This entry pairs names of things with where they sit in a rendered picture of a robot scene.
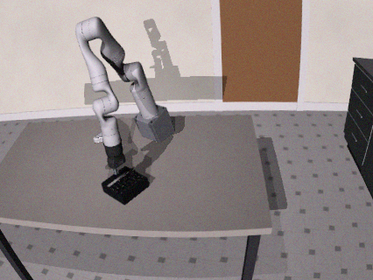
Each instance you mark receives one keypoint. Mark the black lighting desk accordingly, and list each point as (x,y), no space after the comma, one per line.
(124,187)

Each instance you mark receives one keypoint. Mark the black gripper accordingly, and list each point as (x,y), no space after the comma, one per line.
(114,150)

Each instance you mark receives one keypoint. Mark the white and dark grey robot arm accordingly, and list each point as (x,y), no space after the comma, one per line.
(113,53)

